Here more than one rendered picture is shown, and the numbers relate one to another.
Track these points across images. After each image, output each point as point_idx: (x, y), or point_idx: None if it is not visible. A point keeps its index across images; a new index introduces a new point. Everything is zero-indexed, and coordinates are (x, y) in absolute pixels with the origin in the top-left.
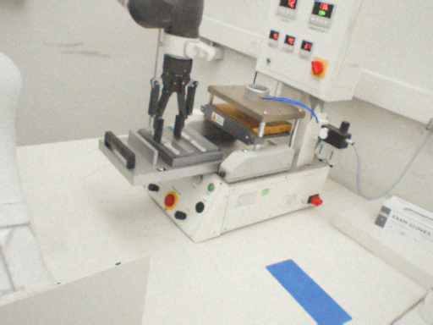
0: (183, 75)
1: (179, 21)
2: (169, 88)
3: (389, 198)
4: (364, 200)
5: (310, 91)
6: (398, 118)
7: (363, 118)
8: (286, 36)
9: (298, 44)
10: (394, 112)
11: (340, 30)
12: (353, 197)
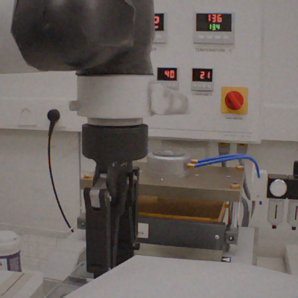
0: (128, 161)
1: (134, 42)
2: (119, 197)
3: (291, 242)
4: (267, 258)
5: (230, 138)
6: (273, 148)
7: (228, 161)
8: (158, 70)
9: (183, 76)
10: (273, 140)
11: (251, 43)
12: (257, 261)
